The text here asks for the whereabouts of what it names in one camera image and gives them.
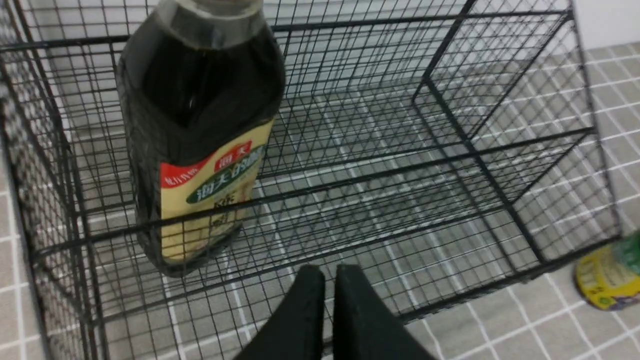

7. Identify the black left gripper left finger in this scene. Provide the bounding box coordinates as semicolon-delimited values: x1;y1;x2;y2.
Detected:
235;264;325;360

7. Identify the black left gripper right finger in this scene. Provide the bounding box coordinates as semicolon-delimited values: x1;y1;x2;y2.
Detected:
333;264;435;360

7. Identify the small sauce bottle orange cap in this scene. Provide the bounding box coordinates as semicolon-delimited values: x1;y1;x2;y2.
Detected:
573;230;640;312

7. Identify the dark vinegar bottle gold cap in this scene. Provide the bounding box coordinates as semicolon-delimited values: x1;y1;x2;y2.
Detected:
116;0;286;278

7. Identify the grey checked tablecloth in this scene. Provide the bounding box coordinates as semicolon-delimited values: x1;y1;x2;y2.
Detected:
1;42;640;360

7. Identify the black wire mesh rack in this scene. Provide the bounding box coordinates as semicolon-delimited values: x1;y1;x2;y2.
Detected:
1;0;622;360

